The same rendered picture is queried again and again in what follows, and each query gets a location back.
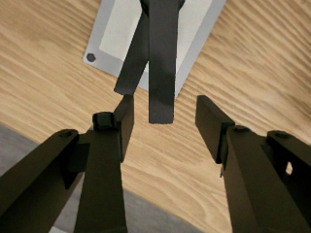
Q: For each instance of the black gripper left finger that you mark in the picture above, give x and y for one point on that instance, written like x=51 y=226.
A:
x=33 y=192

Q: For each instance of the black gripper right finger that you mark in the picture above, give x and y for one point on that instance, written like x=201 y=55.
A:
x=258 y=200

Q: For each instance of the grey metal base plate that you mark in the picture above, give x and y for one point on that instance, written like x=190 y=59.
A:
x=112 y=65

